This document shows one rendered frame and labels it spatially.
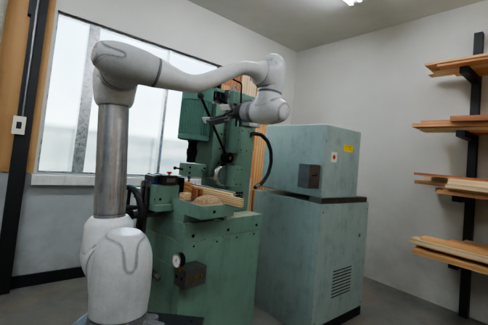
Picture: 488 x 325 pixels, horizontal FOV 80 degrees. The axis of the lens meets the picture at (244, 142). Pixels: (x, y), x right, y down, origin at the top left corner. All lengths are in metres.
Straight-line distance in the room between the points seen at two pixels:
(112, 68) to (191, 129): 0.73
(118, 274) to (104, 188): 0.30
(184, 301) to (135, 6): 2.50
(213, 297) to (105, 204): 0.85
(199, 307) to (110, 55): 1.22
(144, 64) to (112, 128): 0.25
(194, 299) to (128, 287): 0.75
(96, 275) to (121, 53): 0.61
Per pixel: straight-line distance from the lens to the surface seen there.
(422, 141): 3.29
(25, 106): 2.64
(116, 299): 0.90
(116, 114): 1.06
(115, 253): 0.88
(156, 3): 3.23
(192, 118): 1.58
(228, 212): 1.44
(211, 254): 1.58
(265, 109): 1.15
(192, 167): 1.62
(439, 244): 2.81
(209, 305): 1.69
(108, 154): 1.05
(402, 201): 3.34
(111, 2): 3.06
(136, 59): 0.94
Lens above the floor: 1.13
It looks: 3 degrees up
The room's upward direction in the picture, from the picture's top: 6 degrees clockwise
